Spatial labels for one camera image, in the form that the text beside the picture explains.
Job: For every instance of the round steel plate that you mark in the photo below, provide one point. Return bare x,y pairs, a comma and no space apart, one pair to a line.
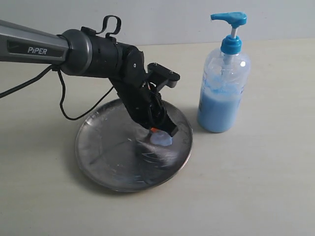
116,153

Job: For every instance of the blue soap blob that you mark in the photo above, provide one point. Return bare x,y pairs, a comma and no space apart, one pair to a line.
161,138

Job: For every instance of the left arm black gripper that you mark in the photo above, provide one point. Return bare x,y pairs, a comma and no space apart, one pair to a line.
147,109

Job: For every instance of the blue soap pump bottle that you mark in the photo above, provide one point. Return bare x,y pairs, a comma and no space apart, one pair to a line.
225,74

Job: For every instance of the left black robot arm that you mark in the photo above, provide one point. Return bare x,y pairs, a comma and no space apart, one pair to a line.
86,52

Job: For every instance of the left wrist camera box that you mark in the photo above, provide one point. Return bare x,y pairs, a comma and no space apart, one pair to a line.
160,76

